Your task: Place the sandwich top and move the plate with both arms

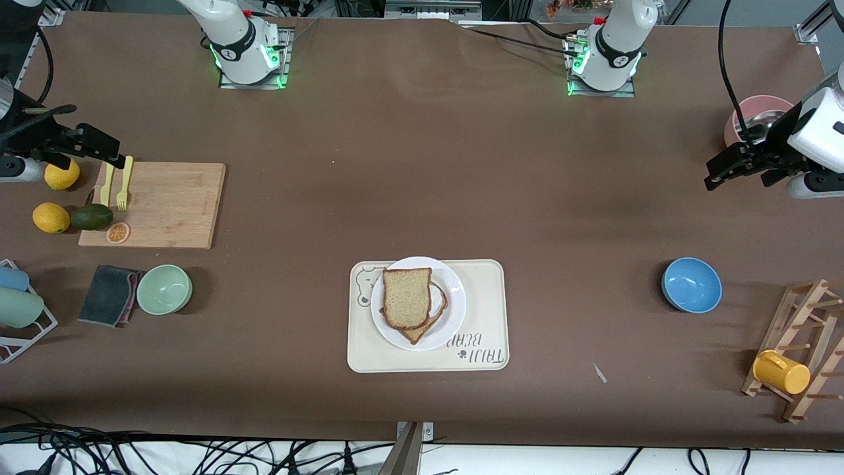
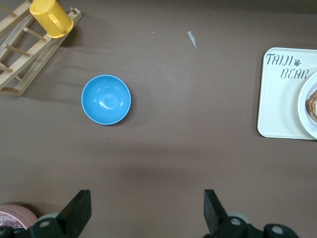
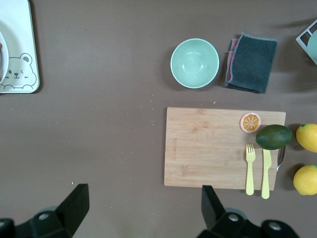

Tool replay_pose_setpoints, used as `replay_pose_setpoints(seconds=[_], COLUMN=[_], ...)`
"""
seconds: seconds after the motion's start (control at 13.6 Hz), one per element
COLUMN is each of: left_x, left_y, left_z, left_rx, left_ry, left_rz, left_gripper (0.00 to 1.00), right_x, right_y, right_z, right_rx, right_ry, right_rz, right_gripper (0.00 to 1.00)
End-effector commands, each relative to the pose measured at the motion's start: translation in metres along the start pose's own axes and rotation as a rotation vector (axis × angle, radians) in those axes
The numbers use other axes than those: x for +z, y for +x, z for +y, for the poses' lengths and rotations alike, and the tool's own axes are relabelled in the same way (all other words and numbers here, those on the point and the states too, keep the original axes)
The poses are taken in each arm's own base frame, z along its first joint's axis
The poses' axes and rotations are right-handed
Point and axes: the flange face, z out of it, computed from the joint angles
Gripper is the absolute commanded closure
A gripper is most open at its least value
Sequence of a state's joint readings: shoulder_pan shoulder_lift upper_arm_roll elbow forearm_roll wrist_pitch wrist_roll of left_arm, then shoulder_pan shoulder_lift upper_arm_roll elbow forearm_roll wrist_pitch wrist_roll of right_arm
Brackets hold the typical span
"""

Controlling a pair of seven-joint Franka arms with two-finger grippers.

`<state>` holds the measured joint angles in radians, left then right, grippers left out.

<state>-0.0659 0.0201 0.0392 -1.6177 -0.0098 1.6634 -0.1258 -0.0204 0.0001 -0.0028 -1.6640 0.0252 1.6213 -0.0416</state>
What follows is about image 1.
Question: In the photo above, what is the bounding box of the teal green cup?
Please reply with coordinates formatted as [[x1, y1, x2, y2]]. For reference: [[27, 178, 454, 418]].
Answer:
[[0, 288, 45, 329]]

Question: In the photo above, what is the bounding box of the light blue cup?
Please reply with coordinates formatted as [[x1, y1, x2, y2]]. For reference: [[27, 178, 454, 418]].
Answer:
[[0, 265, 31, 292]]

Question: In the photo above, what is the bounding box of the grey folded cloth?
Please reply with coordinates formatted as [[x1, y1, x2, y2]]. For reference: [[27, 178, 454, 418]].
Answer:
[[77, 265, 142, 329]]

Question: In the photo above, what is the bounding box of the yellow lemon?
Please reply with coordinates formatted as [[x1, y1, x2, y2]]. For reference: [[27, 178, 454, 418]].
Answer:
[[44, 158, 81, 191], [32, 202, 71, 235]]

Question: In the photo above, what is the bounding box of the black cable tangle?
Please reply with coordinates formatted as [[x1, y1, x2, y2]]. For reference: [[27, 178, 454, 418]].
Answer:
[[0, 422, 396, 475]]

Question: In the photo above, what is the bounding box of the black table cable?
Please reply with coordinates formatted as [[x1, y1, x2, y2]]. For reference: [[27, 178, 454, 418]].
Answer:
[[458, 23, 581, 59]]

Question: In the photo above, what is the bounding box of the grey metal bar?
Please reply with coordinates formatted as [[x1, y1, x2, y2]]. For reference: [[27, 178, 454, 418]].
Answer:
[[378, 421, 436, 475]]

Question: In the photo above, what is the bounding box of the white round plate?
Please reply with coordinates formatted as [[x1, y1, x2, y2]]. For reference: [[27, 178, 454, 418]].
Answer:
[[371, 256, 467, 352]]

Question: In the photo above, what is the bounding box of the metal ladle spoon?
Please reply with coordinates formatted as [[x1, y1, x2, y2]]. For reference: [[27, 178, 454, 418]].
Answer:
[[741, 110, 789, 143]]

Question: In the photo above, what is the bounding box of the brown bread slice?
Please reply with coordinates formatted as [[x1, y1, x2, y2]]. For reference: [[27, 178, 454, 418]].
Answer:
[[382, 267, 434, 331], [380, 282, 450, 346]]

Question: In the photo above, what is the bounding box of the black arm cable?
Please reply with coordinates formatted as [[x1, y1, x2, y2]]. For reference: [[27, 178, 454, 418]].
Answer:
[[717, 0, 759, 156], [20, 26, 56, 105]]

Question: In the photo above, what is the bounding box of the pale green bowl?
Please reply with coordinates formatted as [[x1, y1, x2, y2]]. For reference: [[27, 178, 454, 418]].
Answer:
[[136, 264, 194, 316]]

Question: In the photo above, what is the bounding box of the cream bear print tray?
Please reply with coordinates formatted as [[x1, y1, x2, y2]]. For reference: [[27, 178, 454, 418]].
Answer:
[[347, 259, 510, 374]]

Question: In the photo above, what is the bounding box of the white wire rack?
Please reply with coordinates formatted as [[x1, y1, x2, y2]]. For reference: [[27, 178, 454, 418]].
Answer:
[[0, 259, 59, 365]]

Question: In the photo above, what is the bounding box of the wooden cup rack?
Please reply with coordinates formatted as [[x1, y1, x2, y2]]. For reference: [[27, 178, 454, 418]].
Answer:
[[740, 278, 844, 424]]

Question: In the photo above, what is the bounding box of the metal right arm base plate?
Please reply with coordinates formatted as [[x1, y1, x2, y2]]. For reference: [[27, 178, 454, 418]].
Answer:
[[219, 28, 292, 90]]

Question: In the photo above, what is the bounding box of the yellow cup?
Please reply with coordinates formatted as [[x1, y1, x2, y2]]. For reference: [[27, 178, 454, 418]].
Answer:
[[752, 349, 812, 396]]

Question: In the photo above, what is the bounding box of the blue bowl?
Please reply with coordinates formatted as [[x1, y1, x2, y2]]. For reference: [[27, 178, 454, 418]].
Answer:
[[661, 257, 723, 314]]

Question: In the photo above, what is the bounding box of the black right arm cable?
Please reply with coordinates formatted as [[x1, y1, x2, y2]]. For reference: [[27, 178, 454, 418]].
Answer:
[[20, 26, 56, 105]]

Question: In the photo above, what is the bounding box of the dark green avocado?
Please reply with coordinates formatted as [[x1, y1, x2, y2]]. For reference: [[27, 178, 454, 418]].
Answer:
[[70, 203, 114, 232]]

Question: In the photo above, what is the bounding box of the yellow plastic knife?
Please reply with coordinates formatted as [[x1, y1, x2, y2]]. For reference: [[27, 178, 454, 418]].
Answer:
[[100, 152, 117, 207]]

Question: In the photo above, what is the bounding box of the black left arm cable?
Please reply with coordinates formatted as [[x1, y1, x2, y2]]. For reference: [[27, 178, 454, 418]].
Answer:
[[717, 0, 759, 156]]

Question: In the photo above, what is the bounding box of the yellow plastic fork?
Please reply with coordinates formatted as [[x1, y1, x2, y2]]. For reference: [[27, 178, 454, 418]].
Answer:
[[116, 156, 134, 212]]

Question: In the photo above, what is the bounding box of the wooden cutting board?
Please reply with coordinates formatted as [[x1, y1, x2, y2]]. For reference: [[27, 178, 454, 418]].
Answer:
[[78, 162, 226, 250]]

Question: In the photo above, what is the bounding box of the grey metal equipment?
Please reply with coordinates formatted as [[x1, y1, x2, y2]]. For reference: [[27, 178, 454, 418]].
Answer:
[[384, 0, 483, 20]]

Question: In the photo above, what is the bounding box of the pink bowl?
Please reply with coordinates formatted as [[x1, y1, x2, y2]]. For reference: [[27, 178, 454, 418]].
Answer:
[[724, 94, 796, 150]]

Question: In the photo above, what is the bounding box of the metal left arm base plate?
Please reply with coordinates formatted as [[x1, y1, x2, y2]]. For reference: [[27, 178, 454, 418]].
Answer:
[[564, 33, 637, 98]]

